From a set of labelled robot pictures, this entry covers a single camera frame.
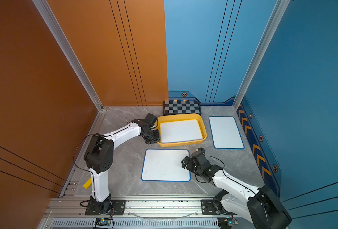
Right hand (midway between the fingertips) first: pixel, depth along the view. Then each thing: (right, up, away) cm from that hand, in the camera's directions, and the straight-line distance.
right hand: (186, 165), depth 86 cm
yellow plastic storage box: (-16, +29, +20) cm, 39 cm away
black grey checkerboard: (-4, +38, +30) cm, 48 cm away
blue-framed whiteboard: (-14, -1, +3) cm, 14 cm away
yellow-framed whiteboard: (-2, +20, +16) cm, 26 cm away
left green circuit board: (-42, -24, -15) cm, 51 cm away
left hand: (-16, +15, +8) cm, 24 cm away
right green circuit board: (+18, -24, -16) cm, 34 cm away
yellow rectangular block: (-57, -9, -5) cm, 58 cm away
